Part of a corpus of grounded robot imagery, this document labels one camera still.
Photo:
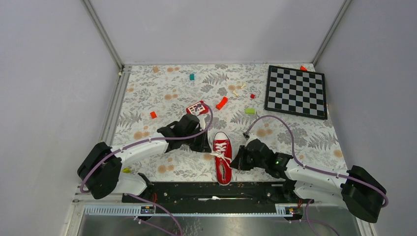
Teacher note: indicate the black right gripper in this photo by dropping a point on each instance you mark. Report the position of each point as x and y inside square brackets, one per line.
[239, 162]

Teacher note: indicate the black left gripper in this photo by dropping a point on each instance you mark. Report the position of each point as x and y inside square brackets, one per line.
[204, 146]

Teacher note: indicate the red canvas sneaker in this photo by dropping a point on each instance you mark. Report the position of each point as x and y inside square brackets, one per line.
[222, 152]

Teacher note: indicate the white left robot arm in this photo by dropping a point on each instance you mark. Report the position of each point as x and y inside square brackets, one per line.
[101, 171]

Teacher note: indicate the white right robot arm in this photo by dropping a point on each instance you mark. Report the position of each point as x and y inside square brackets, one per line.
[355, 189]

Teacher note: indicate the red white window brick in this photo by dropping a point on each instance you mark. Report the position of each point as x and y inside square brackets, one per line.
[197, 109]

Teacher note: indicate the small orange cube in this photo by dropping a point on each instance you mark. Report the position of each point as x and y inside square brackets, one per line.
[153, 114]

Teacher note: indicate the green rectangular block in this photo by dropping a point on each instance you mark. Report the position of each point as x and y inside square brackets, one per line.
[250, 111]

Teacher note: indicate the orange red curved block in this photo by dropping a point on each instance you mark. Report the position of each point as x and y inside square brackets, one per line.
[222, 103]

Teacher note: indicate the yellow green block stack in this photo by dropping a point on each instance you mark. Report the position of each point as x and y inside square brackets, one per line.
[126, 170]

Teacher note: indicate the black grey chessboard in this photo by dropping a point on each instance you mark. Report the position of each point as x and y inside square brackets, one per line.
[296, 92]

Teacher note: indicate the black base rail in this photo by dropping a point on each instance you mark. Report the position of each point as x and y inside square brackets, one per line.
[213, 198]

